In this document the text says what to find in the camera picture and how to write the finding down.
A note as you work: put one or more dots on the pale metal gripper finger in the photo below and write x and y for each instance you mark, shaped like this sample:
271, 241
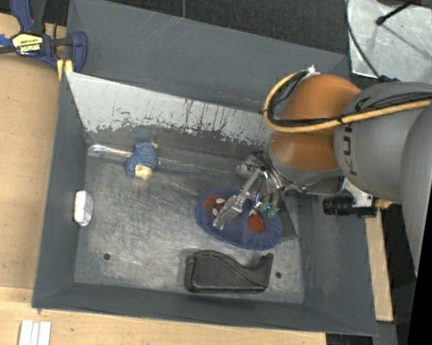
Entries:
234, 217
227, 212

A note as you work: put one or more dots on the black cylinder on white bracket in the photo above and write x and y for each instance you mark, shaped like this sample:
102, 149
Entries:
338, 205

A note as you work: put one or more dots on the small white packet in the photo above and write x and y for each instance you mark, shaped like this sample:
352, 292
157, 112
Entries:
83, 208

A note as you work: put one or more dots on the grey metal bin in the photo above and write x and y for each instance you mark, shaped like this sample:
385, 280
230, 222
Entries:
144, 217

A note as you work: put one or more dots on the blue and cream toy figure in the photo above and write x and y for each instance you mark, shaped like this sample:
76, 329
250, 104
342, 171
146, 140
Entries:
143, 156

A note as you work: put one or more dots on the black curved rubber block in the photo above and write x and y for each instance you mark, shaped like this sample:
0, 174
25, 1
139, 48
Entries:
220, 274

